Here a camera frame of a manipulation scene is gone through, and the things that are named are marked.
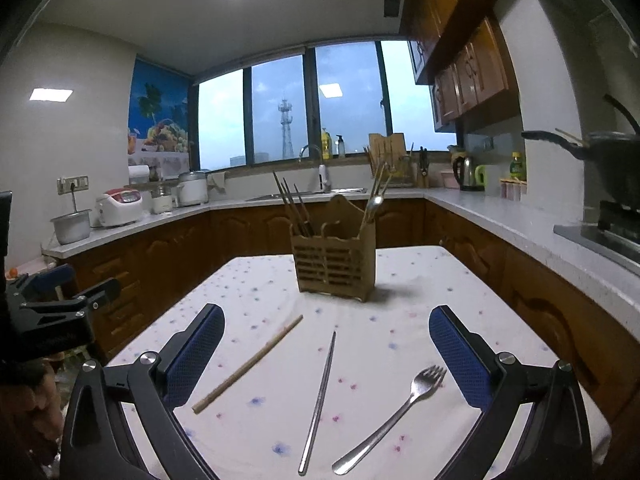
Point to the gas stove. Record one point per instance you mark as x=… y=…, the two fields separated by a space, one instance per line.
x=610 y=235

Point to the steel electric kettle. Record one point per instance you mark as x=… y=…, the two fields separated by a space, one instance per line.
x=465 y=175

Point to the wall outlet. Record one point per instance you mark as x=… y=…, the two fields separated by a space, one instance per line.
x=488 y=142
x=72 y=185

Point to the steel sink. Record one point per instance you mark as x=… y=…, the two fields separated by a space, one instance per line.
x=300 y=194

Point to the steel inner pot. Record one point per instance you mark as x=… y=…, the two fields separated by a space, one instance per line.
x=71 y=227

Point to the person's left hand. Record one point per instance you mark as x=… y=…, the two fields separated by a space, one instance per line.
x=35 y=410

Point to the silver rice cooker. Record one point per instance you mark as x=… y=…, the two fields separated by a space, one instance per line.
x=192 y=189

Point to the metal fork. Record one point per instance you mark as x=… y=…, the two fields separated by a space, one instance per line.
x=390 y=425

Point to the dish rack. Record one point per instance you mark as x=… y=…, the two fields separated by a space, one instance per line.
x=400 y=176

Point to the kitchen window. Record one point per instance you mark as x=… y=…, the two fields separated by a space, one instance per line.
x=280 y=100

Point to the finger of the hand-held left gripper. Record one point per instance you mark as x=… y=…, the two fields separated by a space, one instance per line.
x=50 y=279
x=97 y=292

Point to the white countertop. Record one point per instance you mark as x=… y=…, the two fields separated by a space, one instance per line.
x=500 y=220

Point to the wooden cutting board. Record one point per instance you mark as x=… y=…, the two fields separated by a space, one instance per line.
x=387 y=147

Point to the floral tablecloth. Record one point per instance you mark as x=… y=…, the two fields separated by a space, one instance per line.
x=380 y=340

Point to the wooden base cabinets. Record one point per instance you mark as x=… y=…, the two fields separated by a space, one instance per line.
x=540 y=300

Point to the ceiling vent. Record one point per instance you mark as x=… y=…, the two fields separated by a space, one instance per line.
x=392 y=6

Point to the yellow detergent bottle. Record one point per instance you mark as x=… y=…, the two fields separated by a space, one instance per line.
x=326 y=145

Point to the wooden chopsticks in wok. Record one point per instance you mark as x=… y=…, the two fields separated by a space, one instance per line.
x=569 y=137

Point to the square ceiling light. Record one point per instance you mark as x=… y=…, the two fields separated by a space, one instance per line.
x=51 y=94

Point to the chrome faucet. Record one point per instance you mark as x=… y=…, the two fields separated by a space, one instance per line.
x=324 y=175

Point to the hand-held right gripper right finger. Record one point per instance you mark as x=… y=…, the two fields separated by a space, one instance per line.
x=460 y=355

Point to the fruit wall poster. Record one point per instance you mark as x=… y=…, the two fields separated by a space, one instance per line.
x=157 y=110

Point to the metal spoon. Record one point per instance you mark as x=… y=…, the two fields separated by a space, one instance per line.
x=377 y=203

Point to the soap dispenser bottle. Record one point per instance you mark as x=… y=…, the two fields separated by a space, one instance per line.
x=340 y=147

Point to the row of spice jars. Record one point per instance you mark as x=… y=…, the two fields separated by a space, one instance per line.
x=512 y=190

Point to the black spatula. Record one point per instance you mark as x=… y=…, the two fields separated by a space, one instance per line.
x=622 y=112

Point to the black wok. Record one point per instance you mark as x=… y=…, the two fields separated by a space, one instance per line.
x=615 y=165

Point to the hanging dish rag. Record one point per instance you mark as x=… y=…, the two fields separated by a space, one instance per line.
x=218 y=182

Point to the green cup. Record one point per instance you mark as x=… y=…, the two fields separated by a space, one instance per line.
x=480 y=176

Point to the pink box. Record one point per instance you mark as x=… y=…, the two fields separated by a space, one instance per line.
x=448 y=179

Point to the metal chopstick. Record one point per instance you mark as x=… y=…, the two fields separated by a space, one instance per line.
x=305 y=212
x=296 y=210
x=287 y=205
x=320 y=400

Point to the cooking oil bottle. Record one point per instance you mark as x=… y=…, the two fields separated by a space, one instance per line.
x=517 y=166

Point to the white and red rice cooker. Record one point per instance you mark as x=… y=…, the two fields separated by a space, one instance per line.
x=119 y=207

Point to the wooden upper cabinets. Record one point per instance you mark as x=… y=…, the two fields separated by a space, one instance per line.
x=465 y=70

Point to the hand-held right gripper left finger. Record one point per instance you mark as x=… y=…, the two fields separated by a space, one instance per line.
x=195 y=355

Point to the wooden utensil holder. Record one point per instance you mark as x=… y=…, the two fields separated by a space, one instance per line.
x=330 y=265

